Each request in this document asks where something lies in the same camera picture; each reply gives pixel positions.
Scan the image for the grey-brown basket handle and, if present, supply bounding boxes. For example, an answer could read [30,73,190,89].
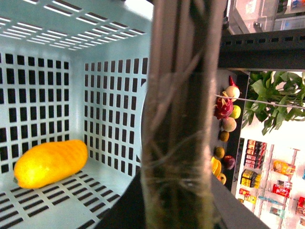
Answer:
[141,0,226,229]

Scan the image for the light blue plastic basket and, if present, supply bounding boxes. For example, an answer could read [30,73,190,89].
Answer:
[0,0,153,229]

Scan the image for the yellow mango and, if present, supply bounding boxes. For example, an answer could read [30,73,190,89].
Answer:
[14,139,88,189]

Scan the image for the pink dragon fruit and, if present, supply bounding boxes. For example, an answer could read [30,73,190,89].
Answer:
[213,94,234,120]

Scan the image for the brown kiwi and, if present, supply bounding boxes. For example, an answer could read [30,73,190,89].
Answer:
[219,130,230,142]
[214,146,225,158]

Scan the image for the pale peach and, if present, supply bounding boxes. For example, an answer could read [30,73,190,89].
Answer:
[222,117,237,132]

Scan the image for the yellow star fruit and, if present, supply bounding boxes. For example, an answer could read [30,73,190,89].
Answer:
[211,157,222,177]

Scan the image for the white onion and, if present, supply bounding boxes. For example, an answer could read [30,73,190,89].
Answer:
[223,86,240,102]

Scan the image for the green apple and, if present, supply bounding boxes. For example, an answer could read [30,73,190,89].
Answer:
[230,105,241,119]

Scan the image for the red chili pepper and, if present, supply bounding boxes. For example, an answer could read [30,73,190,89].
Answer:
[229,76,238,88]

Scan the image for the dark purple fruit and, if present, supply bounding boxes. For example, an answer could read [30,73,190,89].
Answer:
[223,155,235,170]

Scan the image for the soy sauce bottles row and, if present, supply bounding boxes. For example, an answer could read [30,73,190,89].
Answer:
[240,139,267,188]

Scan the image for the green potted plant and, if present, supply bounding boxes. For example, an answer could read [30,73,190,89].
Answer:
[242,71,305,135]

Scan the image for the white hanging string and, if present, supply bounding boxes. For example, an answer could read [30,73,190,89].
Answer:
[214,94,305,108]

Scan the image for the black metal shelf post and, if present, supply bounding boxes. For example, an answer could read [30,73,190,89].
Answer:
[218,29,305,72]

